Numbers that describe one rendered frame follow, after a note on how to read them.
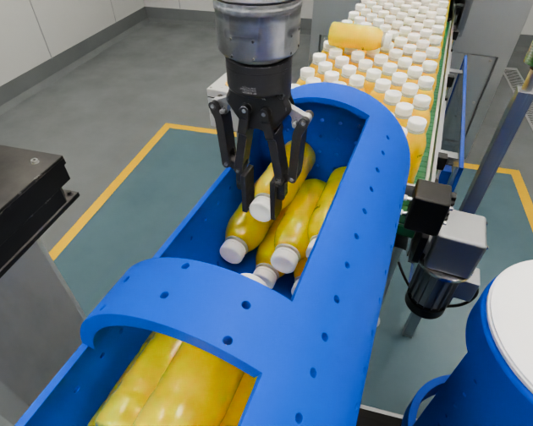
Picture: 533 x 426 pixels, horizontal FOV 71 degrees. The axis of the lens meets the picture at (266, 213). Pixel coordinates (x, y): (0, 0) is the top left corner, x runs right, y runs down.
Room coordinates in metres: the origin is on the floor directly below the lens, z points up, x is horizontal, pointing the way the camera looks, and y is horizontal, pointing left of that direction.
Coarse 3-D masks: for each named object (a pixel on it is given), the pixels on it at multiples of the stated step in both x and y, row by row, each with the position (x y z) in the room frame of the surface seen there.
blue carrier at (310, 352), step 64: (256, 128) 0.58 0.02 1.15; (320, 128) 0.57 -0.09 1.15; (384, 128) 0.49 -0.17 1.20; (384, 192) 0.37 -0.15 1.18; (192, 256) 0.37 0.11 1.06; (320, 256) 0.23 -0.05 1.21; (384, 256) 0.29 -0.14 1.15; (128, 320) 0.16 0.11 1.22; (192, 320) 0.15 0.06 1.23; (256, 320) 0.16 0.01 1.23; (320, 320) 0.17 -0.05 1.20; (64, 384) 0.16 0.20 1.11; (256, 384) 0.11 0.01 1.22; (320, 384) 0.12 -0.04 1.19
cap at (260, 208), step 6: (258, 198) 0.43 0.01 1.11; (264, 198) 0.43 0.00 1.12; (252, 204) 0.43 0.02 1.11; (258, 204) 0.42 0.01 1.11; (264, 204) 0.42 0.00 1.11; (252, 210) 0.43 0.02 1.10; (258, 210) 0.42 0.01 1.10; (264, 210) 0.42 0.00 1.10; (258, 216) 0.42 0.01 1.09; (264, 216) 0.42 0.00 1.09; (270, 216) 0.41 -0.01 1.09
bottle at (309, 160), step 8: (288, 144) 0.57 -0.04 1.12; (288, 152) 0.54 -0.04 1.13; (304, 152) 0.55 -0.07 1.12; (312, 152) 0.56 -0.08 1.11; (288, 160) 0.52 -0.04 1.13; (304, 160) 0.53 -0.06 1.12; (312, 160) 0.55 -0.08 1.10; (304, 168) 0.52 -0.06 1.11; (264, 176) 0.48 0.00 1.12; (272, 176) 0.47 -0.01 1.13; (304, 176) 0.51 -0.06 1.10; (256, 184) 0.47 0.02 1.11; (264, 184) 0.46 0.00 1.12; (288, 184) 0.46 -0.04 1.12; (296, 184) 0.48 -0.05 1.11; (256, 192) 0.46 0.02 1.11; (264, 192) 0.45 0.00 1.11; (288, 192) 0.45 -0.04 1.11; (296, 192) 0.47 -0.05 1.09; (288, 200) 0.45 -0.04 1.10
